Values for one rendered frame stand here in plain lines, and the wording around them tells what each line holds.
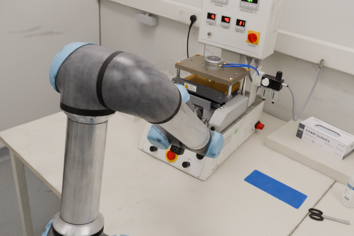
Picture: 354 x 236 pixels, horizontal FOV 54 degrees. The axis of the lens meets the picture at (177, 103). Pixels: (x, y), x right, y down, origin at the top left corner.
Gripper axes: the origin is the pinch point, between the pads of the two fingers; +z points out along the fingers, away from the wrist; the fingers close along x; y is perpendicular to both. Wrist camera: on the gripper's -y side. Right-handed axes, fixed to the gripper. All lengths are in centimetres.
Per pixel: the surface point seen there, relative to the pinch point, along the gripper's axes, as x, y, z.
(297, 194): -36.5, 6.7, 21.6
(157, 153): 18.6, -6.0, 9.9
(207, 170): -4.8, -3.7, 8.9
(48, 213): 94, -55, 70
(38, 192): 114, -49, 74
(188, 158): 4.2, -2.8, 8.1
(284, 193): -32.4, 4.5, 20.0
